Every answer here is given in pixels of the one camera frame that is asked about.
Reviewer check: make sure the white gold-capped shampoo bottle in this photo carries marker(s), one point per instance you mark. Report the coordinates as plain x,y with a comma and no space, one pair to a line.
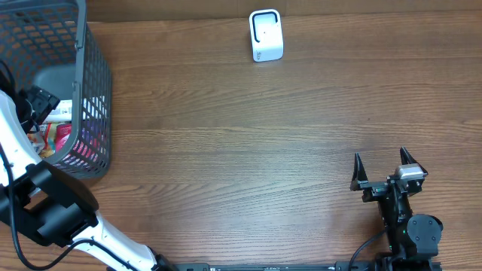
62,113

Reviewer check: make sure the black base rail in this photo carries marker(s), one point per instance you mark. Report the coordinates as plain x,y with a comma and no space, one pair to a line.
338,266

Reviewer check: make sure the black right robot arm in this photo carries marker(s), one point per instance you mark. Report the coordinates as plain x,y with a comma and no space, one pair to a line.
413,239

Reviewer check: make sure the white barcode scanner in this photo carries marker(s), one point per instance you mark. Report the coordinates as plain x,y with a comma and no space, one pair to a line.
266,35

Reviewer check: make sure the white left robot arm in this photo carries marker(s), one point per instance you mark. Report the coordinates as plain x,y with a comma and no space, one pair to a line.
51,207

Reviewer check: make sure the dark grey plastic basket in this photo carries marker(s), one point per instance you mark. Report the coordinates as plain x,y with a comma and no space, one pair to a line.
49,44

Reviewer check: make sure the yellow snack bag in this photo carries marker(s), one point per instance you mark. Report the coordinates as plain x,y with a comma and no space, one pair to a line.
49,138

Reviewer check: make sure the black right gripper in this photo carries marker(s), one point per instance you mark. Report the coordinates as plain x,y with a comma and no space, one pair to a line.
373,188

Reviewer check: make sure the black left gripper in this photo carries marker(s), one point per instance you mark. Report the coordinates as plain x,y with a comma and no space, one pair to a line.
41,102

